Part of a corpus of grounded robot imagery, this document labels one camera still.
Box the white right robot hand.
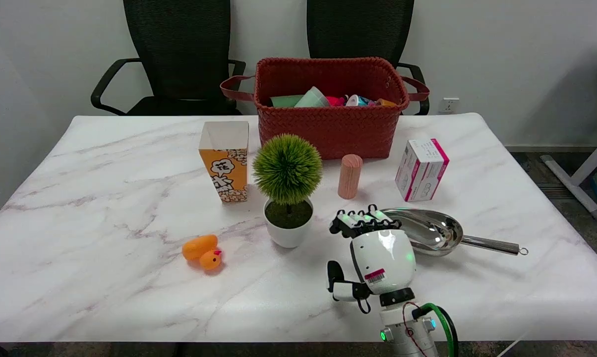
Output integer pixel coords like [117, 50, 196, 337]
[327, 204, 418, 314]

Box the white pink paper box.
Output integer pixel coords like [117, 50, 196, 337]
[395, 138, 450, 202]

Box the orange popcorn paper box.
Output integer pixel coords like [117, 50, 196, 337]
[198, 121, 250, 203]

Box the shiny metal scoop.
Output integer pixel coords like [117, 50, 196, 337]
[381, 208, 529, 257]

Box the pink wooden cylinder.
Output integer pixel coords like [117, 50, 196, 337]
[338, 154, 363, 200]

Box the green ball plant white pot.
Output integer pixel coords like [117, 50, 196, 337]
[252, 133, 324, 248]

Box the red woven basket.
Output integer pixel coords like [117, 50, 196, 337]
[220, 57, 430, 160]

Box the mint green cup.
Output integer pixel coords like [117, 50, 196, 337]
[295, 86, 331, 108]

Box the orange rubber duck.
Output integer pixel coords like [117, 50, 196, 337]
[182, 235, 223, 271]

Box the dark green cup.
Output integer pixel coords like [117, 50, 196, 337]
[270, 94, 304, 108]

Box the black mesh office chair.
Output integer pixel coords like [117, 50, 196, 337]
[91, 0, 247, 117]
[306, 0, 430, 116]

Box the thin red wire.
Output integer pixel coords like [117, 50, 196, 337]
[402, 301, 429, 356]

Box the green cable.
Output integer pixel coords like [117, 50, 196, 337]
[418, 302, 455, 357]

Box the white desk frame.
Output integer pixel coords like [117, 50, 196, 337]
[540, 48, 597, 222]

